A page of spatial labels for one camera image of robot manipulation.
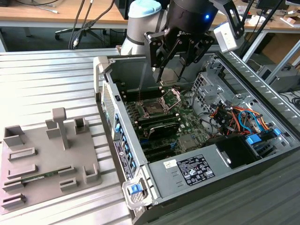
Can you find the green RAM stick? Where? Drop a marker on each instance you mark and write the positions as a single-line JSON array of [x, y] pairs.
[[42, 175]]

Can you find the black tripod pole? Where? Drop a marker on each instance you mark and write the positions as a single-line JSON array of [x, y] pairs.
[[265, 23]]

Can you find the thin metal locking lever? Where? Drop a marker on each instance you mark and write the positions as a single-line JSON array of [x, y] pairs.
[[140, 93]]

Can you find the brown cardboard box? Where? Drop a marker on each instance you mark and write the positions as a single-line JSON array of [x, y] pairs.
[[281, 47]]

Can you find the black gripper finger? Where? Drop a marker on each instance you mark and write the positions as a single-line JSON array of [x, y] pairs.
[[157, 51], [199, 49]]

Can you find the blue case latch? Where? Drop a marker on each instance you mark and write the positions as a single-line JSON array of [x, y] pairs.
[[134, 189]]

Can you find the black office chair base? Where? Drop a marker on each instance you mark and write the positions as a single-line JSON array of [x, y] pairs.
[[65, 31]]

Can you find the blue disk carrier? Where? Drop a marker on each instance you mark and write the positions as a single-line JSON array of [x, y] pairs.
[[253, 140]]

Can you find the grey power supply unit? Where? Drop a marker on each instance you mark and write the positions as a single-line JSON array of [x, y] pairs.
[[159, 178]]

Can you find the green motherboard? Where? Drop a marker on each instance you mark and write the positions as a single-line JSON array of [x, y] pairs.
[[189, 131]]

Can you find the black plastic fan shroud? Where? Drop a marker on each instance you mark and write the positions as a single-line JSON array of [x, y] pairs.
[[234, 152]]

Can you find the grey parts rack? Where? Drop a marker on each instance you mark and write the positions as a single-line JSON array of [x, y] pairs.
[[42, 159]]

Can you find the black graphics card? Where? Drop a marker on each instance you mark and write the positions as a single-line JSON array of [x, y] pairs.
[[164, 131]]

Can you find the grey computer tower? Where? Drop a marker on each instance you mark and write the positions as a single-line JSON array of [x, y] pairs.
[[281, 77]]

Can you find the grey open PC case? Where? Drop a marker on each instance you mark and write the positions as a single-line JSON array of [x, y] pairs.
[[131, 70]]

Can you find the CPU socket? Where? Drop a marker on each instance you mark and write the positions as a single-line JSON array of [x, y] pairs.
[[152, 109]]

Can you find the silver drive cage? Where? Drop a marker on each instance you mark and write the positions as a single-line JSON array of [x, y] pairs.
[[206, 93]]

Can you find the blue plastic clip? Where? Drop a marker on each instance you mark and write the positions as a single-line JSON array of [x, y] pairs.
[[276, 131]]

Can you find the black camera bracket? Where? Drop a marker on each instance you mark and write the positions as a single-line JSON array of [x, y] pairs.
[[235, 20]]

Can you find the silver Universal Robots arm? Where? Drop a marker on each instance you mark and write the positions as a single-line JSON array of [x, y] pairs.
[[140, 30]]

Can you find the grey chipset heatsink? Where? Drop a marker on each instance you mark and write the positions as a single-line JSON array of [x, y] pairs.
[[188, 143]]

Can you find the silver CPU green board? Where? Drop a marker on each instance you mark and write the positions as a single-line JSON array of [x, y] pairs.
[[170, 76]]

